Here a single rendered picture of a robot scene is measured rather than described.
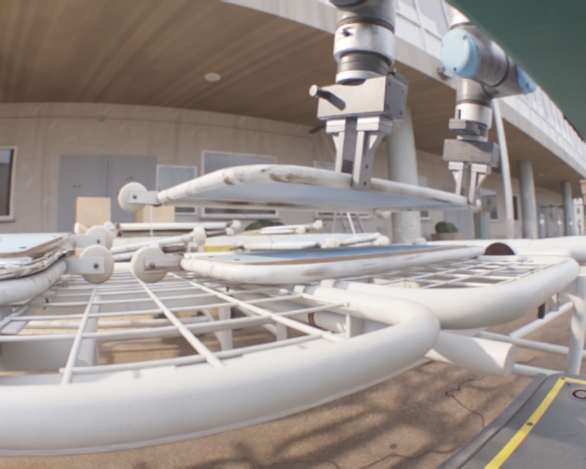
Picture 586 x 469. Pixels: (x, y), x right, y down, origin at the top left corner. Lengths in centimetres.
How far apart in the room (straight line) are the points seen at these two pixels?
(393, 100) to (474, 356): 32
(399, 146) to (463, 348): 669
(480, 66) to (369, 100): 29
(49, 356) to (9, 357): 5
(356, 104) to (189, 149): 640
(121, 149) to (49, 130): 152
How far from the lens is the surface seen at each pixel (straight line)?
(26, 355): 40
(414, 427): 105
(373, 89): 46
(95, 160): 655
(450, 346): 29
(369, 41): 49
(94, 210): 394
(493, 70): 71
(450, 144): 85
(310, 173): 42
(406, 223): 668
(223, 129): 715
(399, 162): 685
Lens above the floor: 55
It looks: 1 degrees up
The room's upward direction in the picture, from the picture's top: 2 degrees counter-clockwise
